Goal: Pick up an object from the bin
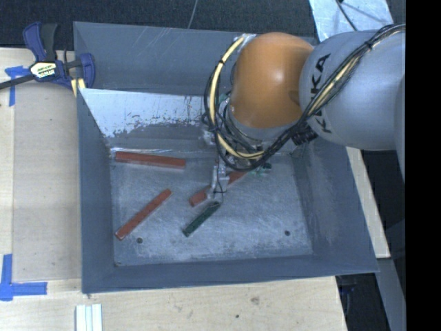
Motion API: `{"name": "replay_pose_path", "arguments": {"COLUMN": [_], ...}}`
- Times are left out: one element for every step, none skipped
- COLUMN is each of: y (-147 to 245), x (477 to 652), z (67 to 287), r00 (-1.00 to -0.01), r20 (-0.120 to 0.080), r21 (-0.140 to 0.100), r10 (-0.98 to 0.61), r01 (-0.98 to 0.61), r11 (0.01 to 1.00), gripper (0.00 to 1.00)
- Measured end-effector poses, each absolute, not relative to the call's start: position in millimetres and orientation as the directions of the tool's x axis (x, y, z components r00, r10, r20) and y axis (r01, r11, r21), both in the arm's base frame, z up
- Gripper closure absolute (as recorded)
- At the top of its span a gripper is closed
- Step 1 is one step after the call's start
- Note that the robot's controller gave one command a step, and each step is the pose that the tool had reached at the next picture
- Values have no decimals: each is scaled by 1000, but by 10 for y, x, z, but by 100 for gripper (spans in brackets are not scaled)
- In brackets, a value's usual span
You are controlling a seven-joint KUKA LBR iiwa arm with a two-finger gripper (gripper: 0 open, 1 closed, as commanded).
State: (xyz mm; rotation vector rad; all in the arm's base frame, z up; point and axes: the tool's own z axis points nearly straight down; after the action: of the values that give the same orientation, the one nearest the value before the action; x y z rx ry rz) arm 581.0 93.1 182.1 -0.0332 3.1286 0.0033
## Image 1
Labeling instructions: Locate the red-brown flat block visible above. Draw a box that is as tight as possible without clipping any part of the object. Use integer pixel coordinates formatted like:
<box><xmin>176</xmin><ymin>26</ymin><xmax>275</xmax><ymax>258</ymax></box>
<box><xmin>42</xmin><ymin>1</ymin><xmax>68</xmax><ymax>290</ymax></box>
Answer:
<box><xmin>114</xmin><ymin>150</ymin><xmax>187</xmax><ymax>170</ymax></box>
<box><xmin>114</xmin><ymin>188</ymin><xmax>173</xmax><ymax>241</ymax></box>
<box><xmin>188</xmin><ymin>170</ymin><xmax>247</xmax><ymax>208</ymax></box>

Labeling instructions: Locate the dark green flat block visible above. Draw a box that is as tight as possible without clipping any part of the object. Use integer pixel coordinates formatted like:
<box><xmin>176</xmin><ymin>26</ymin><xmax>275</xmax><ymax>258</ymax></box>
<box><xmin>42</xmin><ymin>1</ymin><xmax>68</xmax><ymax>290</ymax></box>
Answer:
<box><xmin>182</xmin><ymin>201</ymin><xmax>222</xmax><ymax>238</ymax></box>

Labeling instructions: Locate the grey metal bin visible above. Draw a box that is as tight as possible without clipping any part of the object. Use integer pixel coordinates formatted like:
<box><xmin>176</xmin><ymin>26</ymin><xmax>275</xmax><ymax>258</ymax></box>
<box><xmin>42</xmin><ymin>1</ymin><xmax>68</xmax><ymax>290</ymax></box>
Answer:
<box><xmin>72</xmin><ymin>21</ymin><xmax>380</xmax><ymax>294</ymax></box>

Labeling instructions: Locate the pale wood flat board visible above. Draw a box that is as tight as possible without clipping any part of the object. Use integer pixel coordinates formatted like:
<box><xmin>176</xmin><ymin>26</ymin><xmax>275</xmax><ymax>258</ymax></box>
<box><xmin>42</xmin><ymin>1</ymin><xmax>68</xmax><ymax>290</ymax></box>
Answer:
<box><xmin>12</xmin><ymin>82</ymin><xmax>84</xmax><ymax>283</ymax></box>

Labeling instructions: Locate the black cylinder on white bracket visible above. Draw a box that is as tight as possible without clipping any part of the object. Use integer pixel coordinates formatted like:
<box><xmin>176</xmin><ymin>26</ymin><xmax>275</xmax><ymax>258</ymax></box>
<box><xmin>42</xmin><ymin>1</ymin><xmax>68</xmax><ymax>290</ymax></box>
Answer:
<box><xmin>290</xmin><ymin>128</ymin><xmax>320</xmax><ymax>147</ymax></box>

